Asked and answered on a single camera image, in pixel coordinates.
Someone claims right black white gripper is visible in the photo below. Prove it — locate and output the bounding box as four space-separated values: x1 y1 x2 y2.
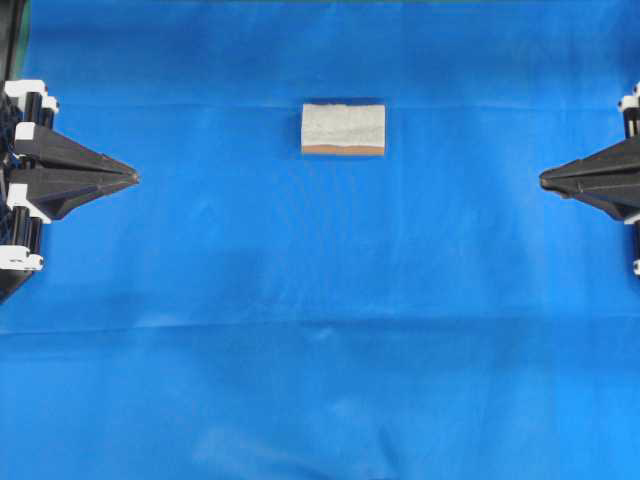
539 82 640 277

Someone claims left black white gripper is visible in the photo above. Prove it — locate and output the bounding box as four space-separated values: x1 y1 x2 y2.
1 79 139 273

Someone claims grey and brown sponge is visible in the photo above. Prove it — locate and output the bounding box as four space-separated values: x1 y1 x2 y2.
301 103 386 156

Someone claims blue table cloth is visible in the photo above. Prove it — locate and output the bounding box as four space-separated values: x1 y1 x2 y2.
1 1 639 479

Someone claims black frame post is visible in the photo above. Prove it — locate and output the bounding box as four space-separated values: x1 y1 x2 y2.
0 0 31 81

